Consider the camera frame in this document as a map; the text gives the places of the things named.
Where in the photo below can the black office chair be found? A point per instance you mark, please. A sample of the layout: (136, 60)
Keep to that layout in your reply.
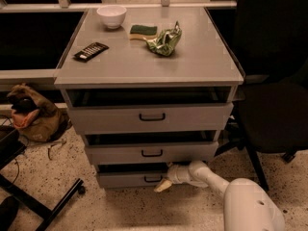
(270, 38)

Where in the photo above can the white bowl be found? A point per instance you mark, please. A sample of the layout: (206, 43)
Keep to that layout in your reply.
(112, 16)

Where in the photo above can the grey drawer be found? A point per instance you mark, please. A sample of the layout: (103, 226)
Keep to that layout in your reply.
(147, 119)
(130, 179)
(145, 153)

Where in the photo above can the grey bottom drawer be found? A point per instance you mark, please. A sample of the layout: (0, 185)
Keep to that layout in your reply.
(130, 179)

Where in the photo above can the crumpled green chip bag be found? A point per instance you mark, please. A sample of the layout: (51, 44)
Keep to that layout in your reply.
(164, 44)

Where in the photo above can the grey drawer cabinet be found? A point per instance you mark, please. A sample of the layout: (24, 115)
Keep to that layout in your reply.
(200, 71)

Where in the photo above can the black remote control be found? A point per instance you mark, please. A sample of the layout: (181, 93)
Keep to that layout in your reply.
(90, 52)

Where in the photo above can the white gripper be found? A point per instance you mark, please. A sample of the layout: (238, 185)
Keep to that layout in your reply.
(173, 174)

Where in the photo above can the grey top drawer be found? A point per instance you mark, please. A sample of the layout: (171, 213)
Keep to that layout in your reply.
(147, 119)

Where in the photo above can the green yellow sponge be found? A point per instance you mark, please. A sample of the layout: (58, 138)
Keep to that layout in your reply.
(143, 32)

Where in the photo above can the brown canvas bag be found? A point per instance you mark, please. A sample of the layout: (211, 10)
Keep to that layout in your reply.
(34, 116)

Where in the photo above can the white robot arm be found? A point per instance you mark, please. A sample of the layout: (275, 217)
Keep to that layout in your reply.
(246, 206)

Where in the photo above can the black shoe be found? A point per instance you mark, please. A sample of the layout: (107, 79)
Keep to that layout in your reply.
(8, 212)

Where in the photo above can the grey middle drawer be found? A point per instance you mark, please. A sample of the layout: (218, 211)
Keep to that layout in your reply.
(145, 153)

